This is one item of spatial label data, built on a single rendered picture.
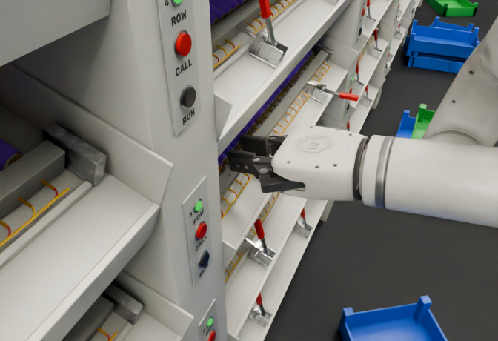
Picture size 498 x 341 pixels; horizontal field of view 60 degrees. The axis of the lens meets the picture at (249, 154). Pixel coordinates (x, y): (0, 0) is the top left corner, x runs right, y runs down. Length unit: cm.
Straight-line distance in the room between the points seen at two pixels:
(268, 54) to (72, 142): 29
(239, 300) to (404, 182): 38
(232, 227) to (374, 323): 60
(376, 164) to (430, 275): 78
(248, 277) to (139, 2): 58
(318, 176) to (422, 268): 79
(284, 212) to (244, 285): 19
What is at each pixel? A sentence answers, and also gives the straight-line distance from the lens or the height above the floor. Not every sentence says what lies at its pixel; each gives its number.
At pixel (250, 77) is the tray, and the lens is 52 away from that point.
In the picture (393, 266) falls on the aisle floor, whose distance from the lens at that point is 123.
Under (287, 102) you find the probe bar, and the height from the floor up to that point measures 53.
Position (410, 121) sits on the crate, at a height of 4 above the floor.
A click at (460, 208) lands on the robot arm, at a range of 49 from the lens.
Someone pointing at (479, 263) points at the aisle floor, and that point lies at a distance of 133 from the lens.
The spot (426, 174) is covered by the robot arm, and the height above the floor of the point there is 63.
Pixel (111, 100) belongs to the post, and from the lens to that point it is 32.
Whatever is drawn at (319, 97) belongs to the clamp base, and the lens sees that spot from 86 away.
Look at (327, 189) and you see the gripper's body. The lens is 50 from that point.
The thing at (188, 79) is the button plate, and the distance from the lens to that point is 34.
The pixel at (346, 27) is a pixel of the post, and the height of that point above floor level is 58.
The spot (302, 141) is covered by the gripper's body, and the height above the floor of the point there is 61.
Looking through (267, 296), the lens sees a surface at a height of 11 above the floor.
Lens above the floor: 92
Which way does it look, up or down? 37 degrees down
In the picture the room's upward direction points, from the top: straight up
